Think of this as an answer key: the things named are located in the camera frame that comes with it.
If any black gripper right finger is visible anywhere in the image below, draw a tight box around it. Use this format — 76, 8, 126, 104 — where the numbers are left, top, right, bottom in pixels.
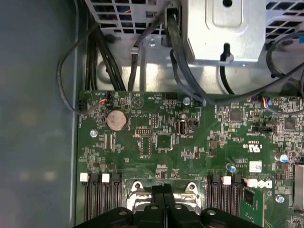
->
164, 184, 264, 228

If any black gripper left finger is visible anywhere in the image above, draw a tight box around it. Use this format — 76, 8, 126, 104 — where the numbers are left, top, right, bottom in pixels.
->
75, 185, 165, 228

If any metal socket cover frame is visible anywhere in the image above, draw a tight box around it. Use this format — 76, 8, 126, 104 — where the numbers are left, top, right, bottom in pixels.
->
130, 190, 201, 212

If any CPU socket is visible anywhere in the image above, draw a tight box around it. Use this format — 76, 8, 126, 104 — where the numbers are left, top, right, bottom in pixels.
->
127, 180, 202, 213

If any green RAM stick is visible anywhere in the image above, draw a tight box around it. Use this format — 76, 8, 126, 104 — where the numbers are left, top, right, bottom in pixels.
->
241, 185, 265, 228

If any green motherboard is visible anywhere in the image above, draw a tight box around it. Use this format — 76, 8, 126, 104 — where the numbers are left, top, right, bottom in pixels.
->
77, 89, 304, 228

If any silver coin cell battery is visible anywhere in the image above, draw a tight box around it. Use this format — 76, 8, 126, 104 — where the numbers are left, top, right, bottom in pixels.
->
105, 109, 129, 132

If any silver finned heat sink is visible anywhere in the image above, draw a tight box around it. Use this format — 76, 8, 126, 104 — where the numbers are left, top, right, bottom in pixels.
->
294, 163, 304, 211

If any black and silver PC case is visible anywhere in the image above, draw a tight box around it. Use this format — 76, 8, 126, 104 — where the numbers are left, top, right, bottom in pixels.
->
0, 0, 304, 228

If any silver perforated disk bay cage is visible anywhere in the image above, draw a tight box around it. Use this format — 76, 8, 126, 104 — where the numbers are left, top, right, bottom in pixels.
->
83, 0, 304, 64

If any short black cable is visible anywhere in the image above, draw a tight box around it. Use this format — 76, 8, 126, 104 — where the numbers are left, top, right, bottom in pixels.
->
219, 42, 237, 95

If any grey round cable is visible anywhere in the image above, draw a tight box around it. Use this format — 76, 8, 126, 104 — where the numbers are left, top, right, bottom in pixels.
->
127, 9, 168, 91

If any black cable bundle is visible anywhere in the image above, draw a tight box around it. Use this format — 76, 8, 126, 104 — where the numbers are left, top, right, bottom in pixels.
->
85, 22, 126, 91

